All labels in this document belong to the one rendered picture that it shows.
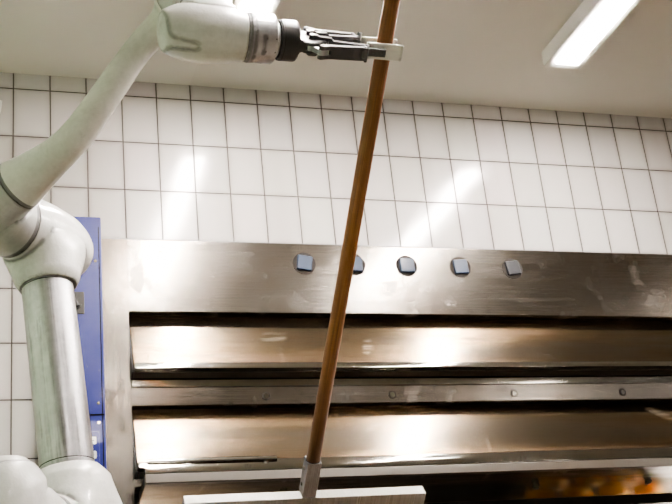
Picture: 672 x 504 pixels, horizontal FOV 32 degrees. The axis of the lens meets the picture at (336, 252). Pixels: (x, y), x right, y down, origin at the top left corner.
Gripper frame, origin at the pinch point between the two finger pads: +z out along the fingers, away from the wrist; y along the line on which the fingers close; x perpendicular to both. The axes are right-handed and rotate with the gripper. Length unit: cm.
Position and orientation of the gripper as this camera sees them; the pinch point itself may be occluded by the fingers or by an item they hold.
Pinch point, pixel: (381, 48)
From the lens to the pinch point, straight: 224.5
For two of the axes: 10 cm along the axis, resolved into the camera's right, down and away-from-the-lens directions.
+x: 1.5, -9.0, -4.1
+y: 2.5, 4.4, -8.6
